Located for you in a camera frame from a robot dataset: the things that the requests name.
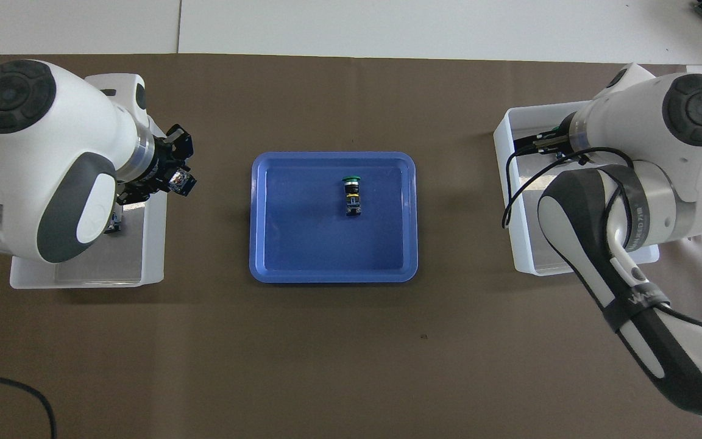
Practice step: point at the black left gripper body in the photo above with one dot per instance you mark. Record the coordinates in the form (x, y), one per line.
(157, 161)

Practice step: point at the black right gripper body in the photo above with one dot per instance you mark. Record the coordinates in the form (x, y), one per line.
(561, 141)

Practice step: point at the yellow push button switch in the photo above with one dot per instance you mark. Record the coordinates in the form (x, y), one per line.
(181, 183)
(116, 224)

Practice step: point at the green push button switch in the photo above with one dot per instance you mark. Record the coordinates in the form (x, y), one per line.
(353, 196)

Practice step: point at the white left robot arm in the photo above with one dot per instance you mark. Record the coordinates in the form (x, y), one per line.
(34, 152)

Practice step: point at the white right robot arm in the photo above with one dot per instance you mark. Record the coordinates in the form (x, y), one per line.
(662, 140)

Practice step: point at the translucent white plastic box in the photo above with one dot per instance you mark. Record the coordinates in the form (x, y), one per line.
(518, 256)
(153, 244)

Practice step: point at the blue plastic tray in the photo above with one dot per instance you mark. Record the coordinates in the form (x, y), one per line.
(333, 256)

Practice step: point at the brown paper table mat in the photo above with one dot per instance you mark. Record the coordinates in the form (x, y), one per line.
(339, 353)

